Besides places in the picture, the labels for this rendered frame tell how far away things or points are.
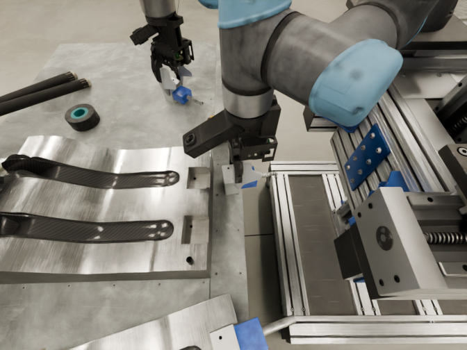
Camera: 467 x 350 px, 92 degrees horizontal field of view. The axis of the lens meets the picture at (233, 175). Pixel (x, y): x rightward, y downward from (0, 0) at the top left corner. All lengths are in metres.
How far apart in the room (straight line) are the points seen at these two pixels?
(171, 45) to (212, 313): 0.58
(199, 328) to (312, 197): 0.97
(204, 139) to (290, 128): 1.49
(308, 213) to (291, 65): 1.03
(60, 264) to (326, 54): 0.47
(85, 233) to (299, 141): 1.53
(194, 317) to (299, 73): 0.38
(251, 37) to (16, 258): 0.45
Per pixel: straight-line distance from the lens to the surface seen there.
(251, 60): 0.27
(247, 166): 0.44
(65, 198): 0.52
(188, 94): 0.74
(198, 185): 0.49
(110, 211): 0.49
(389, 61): 0.24
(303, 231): 1.18
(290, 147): 1.71
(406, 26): 0.34
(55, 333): 0.57
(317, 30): 0.25
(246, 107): 0.32
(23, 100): 0.87
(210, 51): 1.00
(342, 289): 1.17
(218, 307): 0.43
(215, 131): 0.38
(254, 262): 1.31
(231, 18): 0.27
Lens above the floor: 1.28
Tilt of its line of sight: 57 degrees down
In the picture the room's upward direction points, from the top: straight up
